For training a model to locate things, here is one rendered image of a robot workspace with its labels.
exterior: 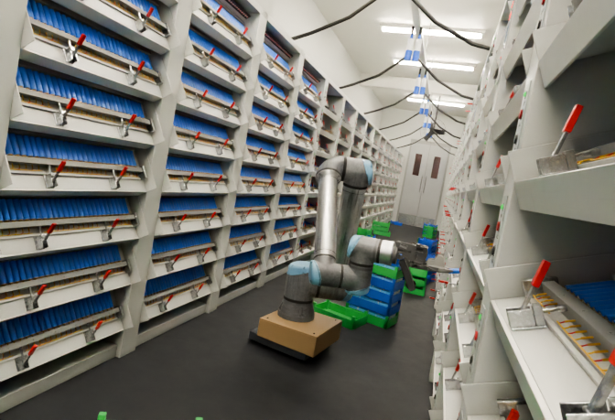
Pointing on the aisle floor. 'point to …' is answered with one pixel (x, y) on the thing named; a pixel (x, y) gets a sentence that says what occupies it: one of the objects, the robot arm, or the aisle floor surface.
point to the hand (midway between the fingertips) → (448, 271)
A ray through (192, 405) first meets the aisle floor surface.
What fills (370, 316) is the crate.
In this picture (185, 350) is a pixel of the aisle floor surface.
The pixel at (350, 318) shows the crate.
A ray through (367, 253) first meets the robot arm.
